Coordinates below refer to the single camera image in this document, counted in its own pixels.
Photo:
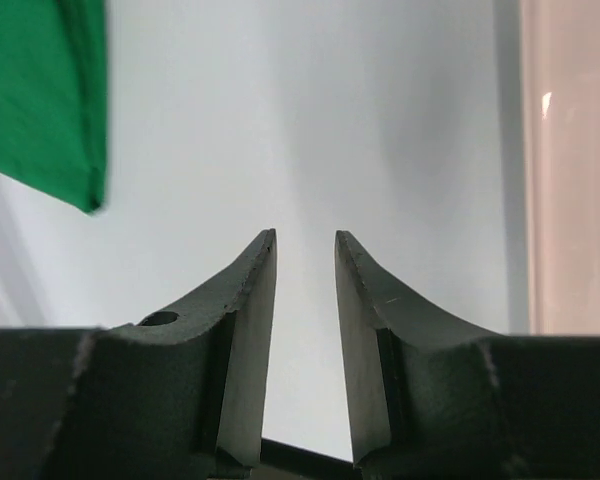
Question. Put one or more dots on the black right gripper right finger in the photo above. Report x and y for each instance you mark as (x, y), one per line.
(432, 396)

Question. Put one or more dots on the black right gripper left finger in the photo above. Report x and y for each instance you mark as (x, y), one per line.
(179, 395)

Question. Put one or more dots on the green t shirt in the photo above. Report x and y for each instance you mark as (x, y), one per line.
(53, 98)

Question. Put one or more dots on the white tray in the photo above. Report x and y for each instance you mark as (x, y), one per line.
(560, 80)

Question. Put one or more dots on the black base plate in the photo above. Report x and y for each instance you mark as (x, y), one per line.
(280, 461)

